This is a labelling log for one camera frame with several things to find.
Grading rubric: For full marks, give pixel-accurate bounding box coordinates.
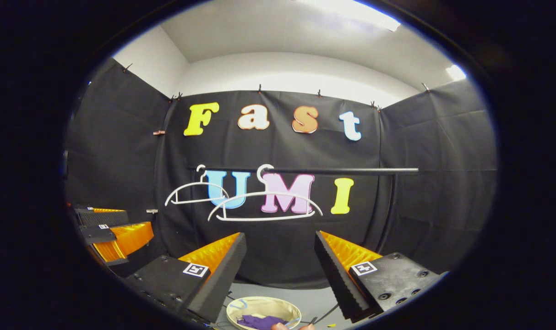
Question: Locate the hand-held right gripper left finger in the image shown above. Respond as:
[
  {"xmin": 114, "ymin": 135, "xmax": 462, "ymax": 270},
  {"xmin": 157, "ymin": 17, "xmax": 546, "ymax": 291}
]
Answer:
[{"xmin": 124, "ymin": 232, "xmax": 248, "ymax": 324}]

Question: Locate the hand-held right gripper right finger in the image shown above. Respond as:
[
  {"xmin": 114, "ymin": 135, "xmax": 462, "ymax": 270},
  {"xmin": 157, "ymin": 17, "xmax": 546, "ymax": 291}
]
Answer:
[{"xmin": 315, "ymin": 231, "xmax": 444, "ymax": 322}]

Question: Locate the cream round laundry hamper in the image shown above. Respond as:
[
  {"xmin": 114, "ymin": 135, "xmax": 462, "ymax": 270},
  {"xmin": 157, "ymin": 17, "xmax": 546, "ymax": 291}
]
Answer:
[{"xmin": 226, "ymin": 297, "xmax": 302, "ymax": 330}]

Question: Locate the purple corduroy shirt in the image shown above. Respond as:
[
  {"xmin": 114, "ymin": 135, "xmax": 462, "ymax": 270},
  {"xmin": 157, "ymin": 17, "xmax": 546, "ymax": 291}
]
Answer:
[{"xmin": 237, "ymin": 315, "xmax": 289, "ymax": 330}]

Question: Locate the large white clothes hanger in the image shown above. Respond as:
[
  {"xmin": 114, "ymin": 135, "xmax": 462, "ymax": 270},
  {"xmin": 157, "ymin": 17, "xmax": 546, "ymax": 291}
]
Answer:
[{"xmin": 208, "ymin": 164, "xmax": 323, "ymax": 222}]

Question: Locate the small white clothes hanger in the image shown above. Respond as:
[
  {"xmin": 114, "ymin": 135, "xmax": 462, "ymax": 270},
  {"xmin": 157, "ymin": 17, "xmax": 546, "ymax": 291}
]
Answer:
[{"xmin": 165, "ymin": 165, "xmax": 230, "ymax": 207}]

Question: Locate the black clothes rack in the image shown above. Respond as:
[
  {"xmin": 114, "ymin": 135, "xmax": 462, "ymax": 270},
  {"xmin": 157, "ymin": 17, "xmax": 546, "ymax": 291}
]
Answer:
[{"xmin": 189, "ymin": 166, "xmax": 419, "ymax": 253}]

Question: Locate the black backdrop cloth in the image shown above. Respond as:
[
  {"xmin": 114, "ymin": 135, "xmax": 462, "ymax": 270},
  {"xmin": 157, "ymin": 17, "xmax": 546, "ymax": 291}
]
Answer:
[{"xmin": 63, "ymin": 57, "xmax": 498, "ymax": 290}]

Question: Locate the row of black clips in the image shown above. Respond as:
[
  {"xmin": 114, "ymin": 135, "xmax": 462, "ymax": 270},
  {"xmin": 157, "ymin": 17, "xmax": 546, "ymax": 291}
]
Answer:
[{"xmin": 122, "ymin": 63, "xmax": 432, "ymax": 113}]

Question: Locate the black cable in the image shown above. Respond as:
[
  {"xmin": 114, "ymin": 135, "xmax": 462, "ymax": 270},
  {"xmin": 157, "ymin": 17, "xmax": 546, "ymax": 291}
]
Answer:
[{"xmin": 311, "ymin": 303, "xmax": 339, "ymax": 324}]

